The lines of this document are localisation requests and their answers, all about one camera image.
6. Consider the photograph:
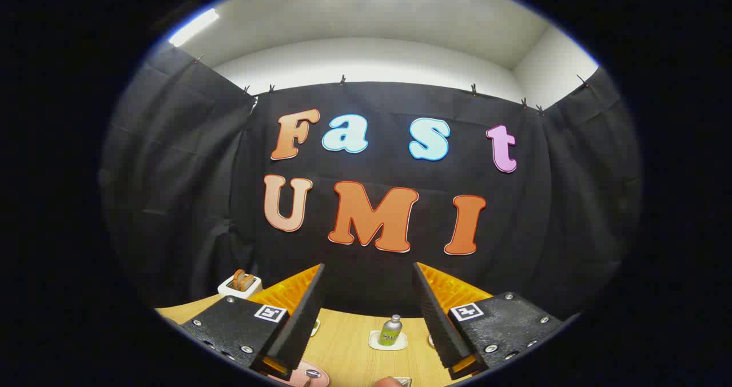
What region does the white square coaster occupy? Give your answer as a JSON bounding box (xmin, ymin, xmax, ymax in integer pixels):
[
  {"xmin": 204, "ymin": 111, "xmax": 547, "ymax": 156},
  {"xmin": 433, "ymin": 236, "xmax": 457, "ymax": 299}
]
[{"xmin": 368, "ymin": 330, "xmax": 408, "ymax": 352}]

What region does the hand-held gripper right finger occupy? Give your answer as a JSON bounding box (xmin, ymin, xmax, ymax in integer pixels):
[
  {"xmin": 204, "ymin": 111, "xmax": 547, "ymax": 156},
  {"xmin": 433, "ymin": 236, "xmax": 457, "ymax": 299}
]
[{"xmin": 413, "ymin": 261, "xmax": 581, "ymax": 381}]

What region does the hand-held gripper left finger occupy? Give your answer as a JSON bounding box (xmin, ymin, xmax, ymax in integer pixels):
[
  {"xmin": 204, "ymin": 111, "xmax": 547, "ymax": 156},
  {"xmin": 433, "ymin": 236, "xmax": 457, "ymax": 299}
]
[{"xmin": 180, "ymin": 263, "xmax": 327, "ymax": 382}]

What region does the white toaster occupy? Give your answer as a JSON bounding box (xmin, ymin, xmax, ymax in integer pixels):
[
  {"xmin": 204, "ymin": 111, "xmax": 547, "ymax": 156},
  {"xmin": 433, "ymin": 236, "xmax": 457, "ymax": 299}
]
[{"xmin": 217, "ymin": 273, "xmax": 264, "ymax": 300}]

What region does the green soda bottle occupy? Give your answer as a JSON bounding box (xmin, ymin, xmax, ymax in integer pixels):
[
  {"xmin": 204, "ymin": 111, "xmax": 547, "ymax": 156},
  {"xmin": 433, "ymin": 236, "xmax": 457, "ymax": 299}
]
[{"xmin": 379, "ymin": 314, "xmax": 403, "ymax": 346}]

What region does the row of black cloth clips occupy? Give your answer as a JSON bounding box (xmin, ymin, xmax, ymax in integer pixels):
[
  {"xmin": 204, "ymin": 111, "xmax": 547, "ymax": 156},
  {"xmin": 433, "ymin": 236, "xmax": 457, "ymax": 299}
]
[{"xmin": 193, "ymin": 55, "xmax": 590, "ymax": 116}]

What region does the pink round plate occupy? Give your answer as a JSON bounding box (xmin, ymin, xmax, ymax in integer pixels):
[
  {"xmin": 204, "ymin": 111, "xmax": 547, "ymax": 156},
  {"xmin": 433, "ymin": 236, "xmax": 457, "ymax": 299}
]
[{"xmin": 269, "ymin": 360, "xmax": 331, "ymax": 387}]

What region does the ceiling light strip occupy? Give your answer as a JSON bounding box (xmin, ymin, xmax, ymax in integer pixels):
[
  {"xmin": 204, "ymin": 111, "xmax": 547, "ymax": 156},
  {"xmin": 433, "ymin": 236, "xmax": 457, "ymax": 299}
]
[{"xmin": 169, "ymin": 8, "xmax": 220, "ymax": 47}]

